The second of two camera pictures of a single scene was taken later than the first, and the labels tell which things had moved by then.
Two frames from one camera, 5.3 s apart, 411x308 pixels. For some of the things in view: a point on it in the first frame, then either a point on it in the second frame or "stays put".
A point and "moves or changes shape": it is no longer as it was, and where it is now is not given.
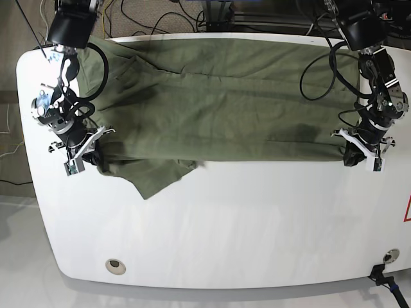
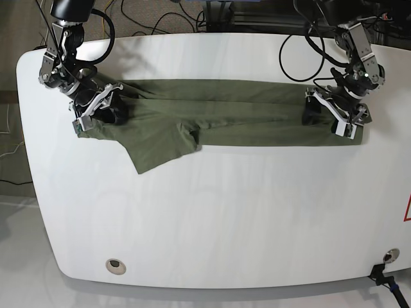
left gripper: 372,133 -> 340,94
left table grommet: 115,266 stays put
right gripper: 75,136 -> 84,100
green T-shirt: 164,105 moves or changes shape
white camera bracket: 374,162 -> 346,127
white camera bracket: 76,165 -> 85,123
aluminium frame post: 219,16 stays put
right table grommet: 391,255 stays put
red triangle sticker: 405,217 stays put
